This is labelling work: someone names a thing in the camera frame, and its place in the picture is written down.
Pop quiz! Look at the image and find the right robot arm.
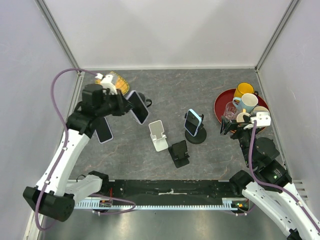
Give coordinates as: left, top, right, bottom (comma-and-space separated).
220, 116, 320, 240

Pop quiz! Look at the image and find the dark green mug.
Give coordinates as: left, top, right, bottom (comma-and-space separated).
138, 92, 153, 108

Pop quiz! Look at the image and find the purple-cased phone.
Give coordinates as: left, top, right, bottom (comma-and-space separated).
95, 117, 114, 144

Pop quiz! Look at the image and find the clear drinking glass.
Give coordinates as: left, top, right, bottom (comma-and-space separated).
223, 101, 239, 120

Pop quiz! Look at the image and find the small beige cup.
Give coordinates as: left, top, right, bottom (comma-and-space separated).
236, 112, 251, 123

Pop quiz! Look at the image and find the yellow mug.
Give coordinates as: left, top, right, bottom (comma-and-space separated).
233, 82, 259, 98

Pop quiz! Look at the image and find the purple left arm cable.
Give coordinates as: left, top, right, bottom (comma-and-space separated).
34, 68, 137, 231

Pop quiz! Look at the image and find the white and blue mug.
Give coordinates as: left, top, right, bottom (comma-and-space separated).
232, 93, 259, 114

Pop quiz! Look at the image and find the black folding phone stand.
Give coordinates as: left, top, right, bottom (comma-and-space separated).
168, 140, 190, 169

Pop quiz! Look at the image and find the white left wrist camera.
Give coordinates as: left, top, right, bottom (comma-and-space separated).
95, 73, 118, 95

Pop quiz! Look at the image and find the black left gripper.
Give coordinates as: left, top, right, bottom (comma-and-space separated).
96, 88, 135, 119

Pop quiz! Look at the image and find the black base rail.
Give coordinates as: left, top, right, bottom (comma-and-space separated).
98, 179, 241, 206

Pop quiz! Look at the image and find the lavender-cased phone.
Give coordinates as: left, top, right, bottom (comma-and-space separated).
126, 90, 149, 125

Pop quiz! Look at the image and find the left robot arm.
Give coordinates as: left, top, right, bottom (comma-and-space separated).
22, 84, 133, 222

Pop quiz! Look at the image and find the yellow woven bamboo basket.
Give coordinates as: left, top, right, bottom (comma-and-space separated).
109, 71, 130, 95

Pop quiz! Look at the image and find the grey cable duct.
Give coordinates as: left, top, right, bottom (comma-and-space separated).
74, 197, 249, 211

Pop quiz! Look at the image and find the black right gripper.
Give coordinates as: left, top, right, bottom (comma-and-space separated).
219, 114, 260, 166

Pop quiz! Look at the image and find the blue-cased phone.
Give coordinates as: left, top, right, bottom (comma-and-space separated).
184, 109, 203, 137

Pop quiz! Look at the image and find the black round-base phone stand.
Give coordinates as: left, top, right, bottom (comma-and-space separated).
185, 114, 207, 145

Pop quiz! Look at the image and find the red round tray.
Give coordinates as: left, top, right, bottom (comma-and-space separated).
213, 88, 261, 133

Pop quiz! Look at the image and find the white phone stand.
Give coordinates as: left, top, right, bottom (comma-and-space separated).
148, 120, 169, 152

